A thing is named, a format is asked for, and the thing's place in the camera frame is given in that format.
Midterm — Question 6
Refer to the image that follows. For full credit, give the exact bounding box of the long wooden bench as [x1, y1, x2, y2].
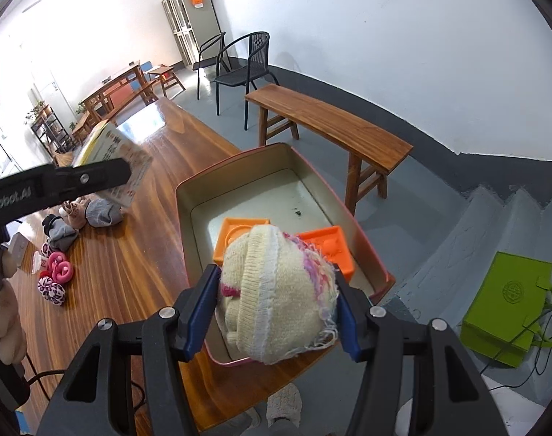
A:
[244, 84, 414, 217]

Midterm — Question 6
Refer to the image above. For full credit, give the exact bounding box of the wooden dining table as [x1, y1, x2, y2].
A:
[80, 60, 159, 124]

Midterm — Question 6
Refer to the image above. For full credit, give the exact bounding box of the pink knotted foam tube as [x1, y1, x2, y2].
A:
[48, 251, 73, 285]

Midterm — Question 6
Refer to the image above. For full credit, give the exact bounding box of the black floor cable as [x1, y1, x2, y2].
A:
[480, 297, 552, 389]

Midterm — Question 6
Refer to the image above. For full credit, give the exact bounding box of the black metal armchair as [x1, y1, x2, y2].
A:
[213, 31, 272, 130]
[193, 32, 231, 101]

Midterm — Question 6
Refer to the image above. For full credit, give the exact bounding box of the pink leopard print scrunchie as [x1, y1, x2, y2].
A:
[37, 277, 68, 306]

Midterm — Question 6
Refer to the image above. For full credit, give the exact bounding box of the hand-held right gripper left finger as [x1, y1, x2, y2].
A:
[40, 263, 223, 436]

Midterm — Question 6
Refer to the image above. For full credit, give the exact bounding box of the orange plastic mould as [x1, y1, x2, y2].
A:
[213, 217, 271, 266]
[296, 225, 355, 288]

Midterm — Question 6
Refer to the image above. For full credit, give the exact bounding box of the yellow and white carton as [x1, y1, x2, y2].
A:
[71, 120, 154, 213]

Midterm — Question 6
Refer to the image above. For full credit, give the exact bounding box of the green paper bag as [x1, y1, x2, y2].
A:
[460, 251, 552, 368]

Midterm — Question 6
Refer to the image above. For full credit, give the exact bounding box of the plant shelf rack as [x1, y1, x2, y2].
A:
[25, 101, 77, 156]

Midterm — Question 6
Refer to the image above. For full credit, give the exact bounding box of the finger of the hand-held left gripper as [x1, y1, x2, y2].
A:
[42, 157, 133, 201]

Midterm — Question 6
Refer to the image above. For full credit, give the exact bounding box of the grey sock with striped cuff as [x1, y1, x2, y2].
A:
[46, 225, 80, 252]

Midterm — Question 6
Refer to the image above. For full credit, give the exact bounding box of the person's left hand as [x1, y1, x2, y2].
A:
[0, 249, 28, 365]

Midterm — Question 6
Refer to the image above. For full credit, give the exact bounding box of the light grey and white sock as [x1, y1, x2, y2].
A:
[85, 199, 123, 227]

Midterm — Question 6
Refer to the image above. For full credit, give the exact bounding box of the white fluffy slipper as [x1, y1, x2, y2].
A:
[266, 383, 303, 428]

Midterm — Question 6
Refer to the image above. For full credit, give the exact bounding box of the beige sock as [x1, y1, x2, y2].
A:
[60, 197, 91, 230]

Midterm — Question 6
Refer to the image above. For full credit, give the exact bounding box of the grey metal cabinet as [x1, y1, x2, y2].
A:
[162, 0, 222, 70]

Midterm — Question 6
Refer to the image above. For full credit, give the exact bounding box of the cream knitted sock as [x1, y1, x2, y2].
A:
[216, 225, 340, 365]

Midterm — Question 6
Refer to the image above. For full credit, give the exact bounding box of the small wooden bench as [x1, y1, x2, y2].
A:
[147, 66, 186, 99]

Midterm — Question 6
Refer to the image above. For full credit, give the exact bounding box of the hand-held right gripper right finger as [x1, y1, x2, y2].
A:
[334, 274, 508, 436]

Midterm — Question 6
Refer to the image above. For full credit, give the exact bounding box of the pink rectangular tin container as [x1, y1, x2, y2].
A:
[175, 142, 396, 368]

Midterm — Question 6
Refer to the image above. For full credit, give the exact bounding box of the grey cardboard box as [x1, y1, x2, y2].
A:
[8, 233, 31, 266]

